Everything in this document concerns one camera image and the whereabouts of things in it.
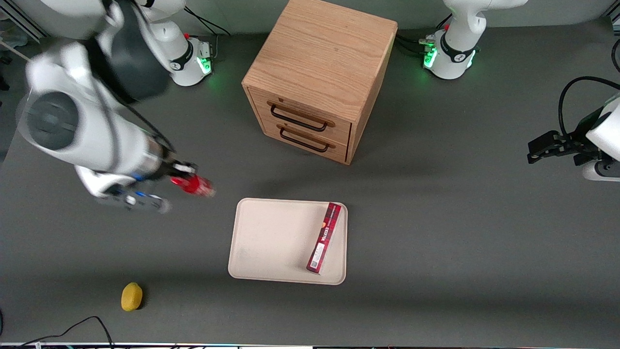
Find long red biscuit box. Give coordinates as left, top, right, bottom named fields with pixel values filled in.
left=306, top=202, right=343, bottom=275

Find wooden two-drawer cabinet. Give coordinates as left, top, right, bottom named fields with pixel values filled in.
left=241, top=0, right=399, bottom=166

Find aluminium frame profile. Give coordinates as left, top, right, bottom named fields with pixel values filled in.
left=0, top=0, right=51, bottom=45

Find wooden drawer front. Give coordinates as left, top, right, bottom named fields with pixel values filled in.
left=247, top=86, right=353, bottom=146
left=259, top=116, right=350, bottom=163

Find yellow lemon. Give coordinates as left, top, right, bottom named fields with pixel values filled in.
left=121, top=282, right=144, bottom=312

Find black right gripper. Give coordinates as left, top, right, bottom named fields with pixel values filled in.
left=156, top=153, right=199, bottom=181

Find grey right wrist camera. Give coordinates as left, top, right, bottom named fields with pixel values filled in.
left=96, top=186, right=173, bottom=214

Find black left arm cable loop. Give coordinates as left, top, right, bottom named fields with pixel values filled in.
left=558, top=76, right=620, bottom=137

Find cream rectangular plastic tray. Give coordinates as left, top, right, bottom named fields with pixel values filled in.
left=228, top=197, right=348, bottom=286

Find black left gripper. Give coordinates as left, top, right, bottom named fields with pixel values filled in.
left=527, top=109, right=607, bottom=167

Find black left base cables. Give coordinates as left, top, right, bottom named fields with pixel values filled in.
left=394, top=14, right=453, bottom=55

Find black drawer handle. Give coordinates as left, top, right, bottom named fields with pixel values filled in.
left=279, top=126, right=331, bottom=154
left=269, top=104, right=329, bottom=133

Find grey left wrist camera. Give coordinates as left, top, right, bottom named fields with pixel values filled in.
left=581, top=160, right=620, bottom=183

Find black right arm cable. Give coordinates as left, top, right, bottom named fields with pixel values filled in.
left=90, top=48, right=176, bottom=153

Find black right base cables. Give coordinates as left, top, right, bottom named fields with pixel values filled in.
left=183, top=4, right=231, bottom=60

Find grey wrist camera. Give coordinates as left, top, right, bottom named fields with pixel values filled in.
left=581, top=160, right=620, bottom=183
left=96, top=186, right=173, bottom=214

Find black table edge cable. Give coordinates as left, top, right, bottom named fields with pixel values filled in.
left=0, top=316, right=115, bottom=349

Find black base cables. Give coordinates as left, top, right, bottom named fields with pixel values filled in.
left=394, top=14, right=453, bottom=55
left=183, top=4, right=231, bottom=60

